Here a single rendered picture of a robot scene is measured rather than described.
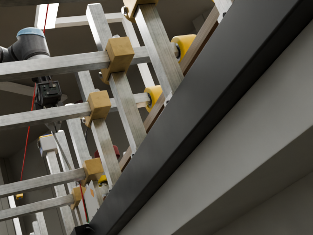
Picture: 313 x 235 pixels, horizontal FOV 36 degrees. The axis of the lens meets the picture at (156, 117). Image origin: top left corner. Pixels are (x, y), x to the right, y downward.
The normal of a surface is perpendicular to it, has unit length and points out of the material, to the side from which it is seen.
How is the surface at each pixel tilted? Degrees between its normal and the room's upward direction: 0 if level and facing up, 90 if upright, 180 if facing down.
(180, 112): 90
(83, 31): 180
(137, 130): 90
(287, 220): 90
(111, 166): 90
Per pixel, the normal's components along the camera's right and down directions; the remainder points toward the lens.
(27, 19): 0.32, 0.88
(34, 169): -0.57, -0.12
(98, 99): 0.29, -0.45
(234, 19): -0.90, 0.17
